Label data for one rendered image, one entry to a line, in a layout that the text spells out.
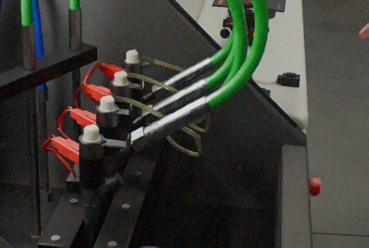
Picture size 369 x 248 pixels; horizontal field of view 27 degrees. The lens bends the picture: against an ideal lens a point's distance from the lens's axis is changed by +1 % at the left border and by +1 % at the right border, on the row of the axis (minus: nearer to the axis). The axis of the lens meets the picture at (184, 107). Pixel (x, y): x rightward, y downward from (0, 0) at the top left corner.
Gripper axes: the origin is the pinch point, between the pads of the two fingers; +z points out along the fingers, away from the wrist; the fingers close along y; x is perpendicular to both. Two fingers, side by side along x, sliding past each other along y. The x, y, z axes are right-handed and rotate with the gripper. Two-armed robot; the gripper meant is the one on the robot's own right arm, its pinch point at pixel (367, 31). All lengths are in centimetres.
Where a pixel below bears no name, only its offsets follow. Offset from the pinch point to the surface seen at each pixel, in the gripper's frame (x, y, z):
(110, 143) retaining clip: 18.0, 8.3, 24.6
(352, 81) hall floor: -284, -62, 108
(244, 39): 7.4, 8.0, 9.1
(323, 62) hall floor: -305, -49, 122
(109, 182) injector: 18.5, 4.9, 27.9
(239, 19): 7.6, 10.1, 8.1
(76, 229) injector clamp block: 20.3, 2.9, 34.4
